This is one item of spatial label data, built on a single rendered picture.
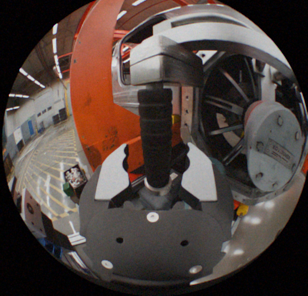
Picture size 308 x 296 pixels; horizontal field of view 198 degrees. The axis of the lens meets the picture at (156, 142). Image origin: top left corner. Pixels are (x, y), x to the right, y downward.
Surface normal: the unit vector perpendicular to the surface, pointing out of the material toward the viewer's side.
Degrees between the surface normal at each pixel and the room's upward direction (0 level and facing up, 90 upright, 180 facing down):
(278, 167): 90
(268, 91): 90
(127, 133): 90
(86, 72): 90
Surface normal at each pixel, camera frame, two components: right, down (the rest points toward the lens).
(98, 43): 0.69, 0.33
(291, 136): -0.73, 0.35
